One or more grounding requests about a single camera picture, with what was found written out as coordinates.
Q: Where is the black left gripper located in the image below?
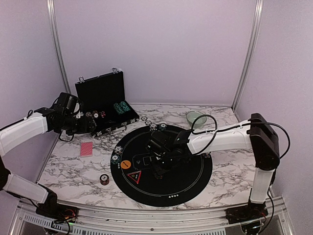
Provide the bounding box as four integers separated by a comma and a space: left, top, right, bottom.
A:
57, 115, 95, 136

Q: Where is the red triangular all-in marker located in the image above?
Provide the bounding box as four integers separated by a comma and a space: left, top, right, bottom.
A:
127, 170, 142, 184

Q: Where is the orange big blind button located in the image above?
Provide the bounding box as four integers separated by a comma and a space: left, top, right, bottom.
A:
120, 160, 132, 169

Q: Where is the green 50 chip stack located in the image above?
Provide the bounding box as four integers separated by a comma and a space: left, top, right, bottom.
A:
111, 154, 120, 165

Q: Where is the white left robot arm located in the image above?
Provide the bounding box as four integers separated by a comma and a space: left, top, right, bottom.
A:
0, 105, 96, 218

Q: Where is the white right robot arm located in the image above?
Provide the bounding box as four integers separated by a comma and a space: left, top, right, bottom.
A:
146, 113, 280, 219

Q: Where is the round black poker mat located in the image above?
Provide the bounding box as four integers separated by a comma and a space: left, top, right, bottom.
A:
111, 123, 213, 207

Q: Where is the brown 100 chip stack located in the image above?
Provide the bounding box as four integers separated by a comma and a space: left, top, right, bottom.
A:
92, 111, 99, 118

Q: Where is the red playing card deck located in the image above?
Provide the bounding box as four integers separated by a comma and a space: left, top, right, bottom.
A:
80, 141, 93, 157

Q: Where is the black poker chip case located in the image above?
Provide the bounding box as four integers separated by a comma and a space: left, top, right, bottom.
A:
75, 68, 139, 137

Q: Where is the green chip row left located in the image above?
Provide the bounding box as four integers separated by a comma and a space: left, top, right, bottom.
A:
113, 103, 124, 115

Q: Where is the green chip row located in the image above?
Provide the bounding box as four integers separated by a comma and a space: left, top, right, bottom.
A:
119, 101, 131, 112
113, 103, 124, 115

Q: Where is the green chip row right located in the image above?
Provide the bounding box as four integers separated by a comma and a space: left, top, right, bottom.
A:
119, 101, 131, 112

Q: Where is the green glass bowl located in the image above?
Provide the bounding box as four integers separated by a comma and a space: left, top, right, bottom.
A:
186, 111, 207, 129

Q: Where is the brown red chip stack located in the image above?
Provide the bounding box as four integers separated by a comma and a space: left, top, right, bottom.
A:
99, 174, 110, 186

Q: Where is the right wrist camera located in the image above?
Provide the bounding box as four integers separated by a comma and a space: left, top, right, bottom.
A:
146, 131, 174, 157

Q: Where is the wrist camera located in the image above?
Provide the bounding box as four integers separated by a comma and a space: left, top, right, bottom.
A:
51, 92, 83, 117
146, 131, 174, 157

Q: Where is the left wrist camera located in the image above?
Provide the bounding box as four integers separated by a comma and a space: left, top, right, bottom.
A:
51, 92, 83, 117

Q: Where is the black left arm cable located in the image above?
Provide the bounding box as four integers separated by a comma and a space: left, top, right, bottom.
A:
24, 95, 81, 142

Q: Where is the left aluminium frame post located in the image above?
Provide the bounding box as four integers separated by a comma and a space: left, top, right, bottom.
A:
46, 0, 72, 94

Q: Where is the aluminium frame post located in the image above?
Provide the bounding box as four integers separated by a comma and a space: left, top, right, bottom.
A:
231, 0, 264, 112
46, 0, 72, 94

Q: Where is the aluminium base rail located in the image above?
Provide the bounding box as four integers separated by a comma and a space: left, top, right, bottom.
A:
8, 197, 295, 235

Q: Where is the right aluminium frame post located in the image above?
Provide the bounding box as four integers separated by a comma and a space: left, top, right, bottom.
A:
231, 0, 264, 112

